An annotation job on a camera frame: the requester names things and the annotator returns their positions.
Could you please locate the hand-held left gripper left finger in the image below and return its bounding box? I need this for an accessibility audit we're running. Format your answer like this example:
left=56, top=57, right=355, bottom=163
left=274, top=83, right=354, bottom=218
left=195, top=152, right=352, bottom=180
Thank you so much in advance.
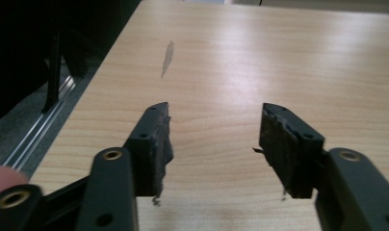
left=74, top=101, right=174, bottom=231

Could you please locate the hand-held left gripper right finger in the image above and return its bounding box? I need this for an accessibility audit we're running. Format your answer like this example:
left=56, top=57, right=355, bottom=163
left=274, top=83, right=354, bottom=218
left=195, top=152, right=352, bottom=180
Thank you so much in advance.
left=258, top=102, right=389, bottom=231

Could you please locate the black metal stand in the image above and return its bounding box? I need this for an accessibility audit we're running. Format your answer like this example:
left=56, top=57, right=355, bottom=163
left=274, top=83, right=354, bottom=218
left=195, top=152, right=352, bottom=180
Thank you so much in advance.
left=40, top=28, right=89, bottom=115

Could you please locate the silver floor rail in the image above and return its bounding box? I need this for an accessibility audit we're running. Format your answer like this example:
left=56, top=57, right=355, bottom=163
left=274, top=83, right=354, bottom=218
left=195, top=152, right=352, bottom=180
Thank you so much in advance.
left=3, top=75, right=77, bottom=171

